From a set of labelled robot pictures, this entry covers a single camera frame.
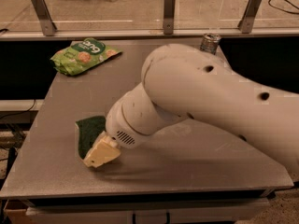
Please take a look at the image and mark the green rice chip bag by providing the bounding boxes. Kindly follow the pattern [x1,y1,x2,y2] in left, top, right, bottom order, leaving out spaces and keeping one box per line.
[50,37,121,77]

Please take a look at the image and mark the right metal glass bracket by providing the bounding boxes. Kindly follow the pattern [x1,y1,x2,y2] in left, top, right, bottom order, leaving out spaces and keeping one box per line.
[237,0,263,34]

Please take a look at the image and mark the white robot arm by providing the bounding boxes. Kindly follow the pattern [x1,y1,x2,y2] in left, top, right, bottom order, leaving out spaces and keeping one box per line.
[84,44,299,172]

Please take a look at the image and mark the left metal glass bracket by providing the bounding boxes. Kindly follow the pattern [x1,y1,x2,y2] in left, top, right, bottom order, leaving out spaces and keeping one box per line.
[31,0,57,36]

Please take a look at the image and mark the cardboard box under table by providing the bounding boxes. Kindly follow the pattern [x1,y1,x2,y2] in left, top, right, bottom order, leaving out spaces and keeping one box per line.
[4,200,32,224]

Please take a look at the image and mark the middle metal glass bracket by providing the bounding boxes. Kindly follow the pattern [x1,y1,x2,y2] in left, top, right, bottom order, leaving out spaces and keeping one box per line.
[163,0,176,35]

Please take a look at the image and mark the green and yellow sponge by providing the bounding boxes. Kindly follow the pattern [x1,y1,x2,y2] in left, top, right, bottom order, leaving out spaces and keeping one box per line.
[76,116,106,159]

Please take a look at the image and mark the metal glass bracket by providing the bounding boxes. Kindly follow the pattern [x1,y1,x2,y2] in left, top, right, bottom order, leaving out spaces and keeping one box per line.
[163,0,176,35]
[31,0,57,36]
[237,0,263,34]

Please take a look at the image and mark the black cable at left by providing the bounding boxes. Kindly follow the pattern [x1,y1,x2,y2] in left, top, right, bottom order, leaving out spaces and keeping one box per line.
[0,98,37,121]

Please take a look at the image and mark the crushed silver soda can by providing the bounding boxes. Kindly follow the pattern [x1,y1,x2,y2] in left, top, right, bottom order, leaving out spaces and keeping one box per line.
[200,33,221,55]

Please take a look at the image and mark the glass barrier panel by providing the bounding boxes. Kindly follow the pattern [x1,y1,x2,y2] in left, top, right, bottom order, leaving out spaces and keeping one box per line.
[0,0,299,31]

